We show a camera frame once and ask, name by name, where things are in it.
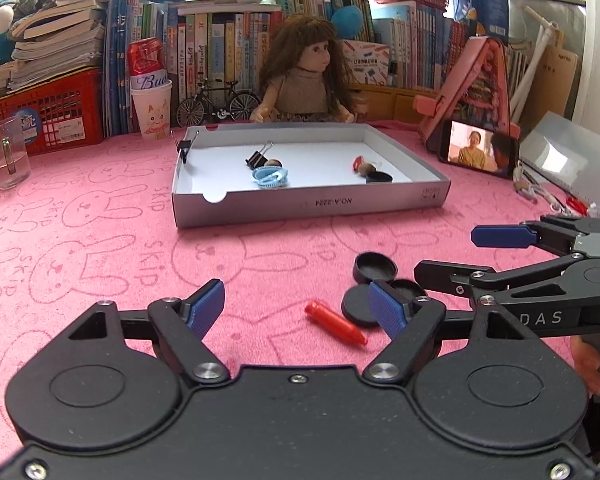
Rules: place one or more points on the black binder clip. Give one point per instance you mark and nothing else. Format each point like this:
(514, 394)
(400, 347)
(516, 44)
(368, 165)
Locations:
(184, 149)
(254, 160)

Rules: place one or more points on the long-haired doll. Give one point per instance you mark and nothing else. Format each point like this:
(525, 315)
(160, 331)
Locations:
(300, 85)

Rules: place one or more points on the person's right hand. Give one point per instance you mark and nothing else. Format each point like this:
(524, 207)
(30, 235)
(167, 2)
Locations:
(587, 360)

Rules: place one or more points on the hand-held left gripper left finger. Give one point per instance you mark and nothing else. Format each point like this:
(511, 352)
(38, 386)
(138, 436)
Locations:
(205, 310)

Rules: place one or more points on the stack of worn books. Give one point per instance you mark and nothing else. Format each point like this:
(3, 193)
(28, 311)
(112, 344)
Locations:
(55, 40)

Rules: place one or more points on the small brown and white piece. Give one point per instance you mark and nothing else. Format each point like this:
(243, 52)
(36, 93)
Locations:
(369, 167)

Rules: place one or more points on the large blue plush toy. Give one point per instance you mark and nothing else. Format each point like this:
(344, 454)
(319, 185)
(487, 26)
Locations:
(347, 22)

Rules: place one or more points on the pink phone stand case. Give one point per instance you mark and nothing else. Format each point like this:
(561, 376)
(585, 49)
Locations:
(472, 75)

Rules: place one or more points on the pink rabbit print tablecloth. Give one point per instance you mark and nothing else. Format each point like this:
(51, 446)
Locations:
(80, 260)

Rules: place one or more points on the red drink can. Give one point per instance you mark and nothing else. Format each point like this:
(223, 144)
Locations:
(147, 62)

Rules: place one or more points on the black round cap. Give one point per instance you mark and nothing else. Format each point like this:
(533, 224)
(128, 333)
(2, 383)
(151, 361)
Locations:
(375, 265)
(378, 177)

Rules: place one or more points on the large red plastic basket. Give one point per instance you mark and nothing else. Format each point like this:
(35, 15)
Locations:
(60, 110)

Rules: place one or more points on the brown wooden box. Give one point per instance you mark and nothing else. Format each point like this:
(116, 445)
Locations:
(395, 105)

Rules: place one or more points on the white paper cup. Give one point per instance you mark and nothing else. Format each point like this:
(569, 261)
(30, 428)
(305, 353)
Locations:
(152, 115)

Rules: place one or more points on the small red stick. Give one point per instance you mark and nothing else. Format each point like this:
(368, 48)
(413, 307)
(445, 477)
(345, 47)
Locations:
(357, 162)

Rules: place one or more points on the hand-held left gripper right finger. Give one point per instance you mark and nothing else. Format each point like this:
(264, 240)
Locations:
(387, 310)

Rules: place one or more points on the white printed box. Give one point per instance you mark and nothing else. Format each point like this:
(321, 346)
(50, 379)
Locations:
(365, 62)

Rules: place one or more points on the small brown nut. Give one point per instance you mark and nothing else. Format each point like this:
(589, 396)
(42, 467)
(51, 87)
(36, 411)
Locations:
(275, 162)

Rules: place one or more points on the small red object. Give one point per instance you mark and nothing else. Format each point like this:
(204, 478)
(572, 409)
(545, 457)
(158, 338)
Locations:
(576, 204)

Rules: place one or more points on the clear glass mug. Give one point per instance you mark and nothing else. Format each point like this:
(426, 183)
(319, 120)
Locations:
(10, 160)

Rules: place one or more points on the white plastic pipe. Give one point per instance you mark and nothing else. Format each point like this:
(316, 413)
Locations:
(532, 60)

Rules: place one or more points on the black lid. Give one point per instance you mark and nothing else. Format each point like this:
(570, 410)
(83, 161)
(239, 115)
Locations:
(410, 287)
(357, 305)

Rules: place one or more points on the blue hair clip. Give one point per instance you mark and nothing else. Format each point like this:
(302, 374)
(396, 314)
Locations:
(270, 176)

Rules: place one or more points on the row of upright books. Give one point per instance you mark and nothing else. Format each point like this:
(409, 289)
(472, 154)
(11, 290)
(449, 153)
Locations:
(220, 45)

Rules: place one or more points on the white cardboard box tray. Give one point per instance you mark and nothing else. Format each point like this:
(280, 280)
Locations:
(320, 152)

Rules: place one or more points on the brown cardboard box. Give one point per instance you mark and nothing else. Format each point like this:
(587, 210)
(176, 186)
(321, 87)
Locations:
(555, 90)

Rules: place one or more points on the red plastic crayon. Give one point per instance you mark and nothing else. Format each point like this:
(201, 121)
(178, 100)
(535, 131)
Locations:
(335, 322)

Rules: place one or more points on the clear plastic folder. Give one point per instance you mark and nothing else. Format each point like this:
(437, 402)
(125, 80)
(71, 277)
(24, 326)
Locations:
(560, 155)

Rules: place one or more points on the blue carton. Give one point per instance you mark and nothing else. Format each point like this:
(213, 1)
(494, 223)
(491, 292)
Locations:
(482, 7)

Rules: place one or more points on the black model bicycle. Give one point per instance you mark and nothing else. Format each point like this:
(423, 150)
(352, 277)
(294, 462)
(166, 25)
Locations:
(220, 112)

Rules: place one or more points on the black smartphone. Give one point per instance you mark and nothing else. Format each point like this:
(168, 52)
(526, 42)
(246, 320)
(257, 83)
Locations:
(480, 147)

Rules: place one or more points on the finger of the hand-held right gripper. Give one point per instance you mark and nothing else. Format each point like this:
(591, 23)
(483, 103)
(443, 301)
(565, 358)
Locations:
(500, 236)
(445, 277)

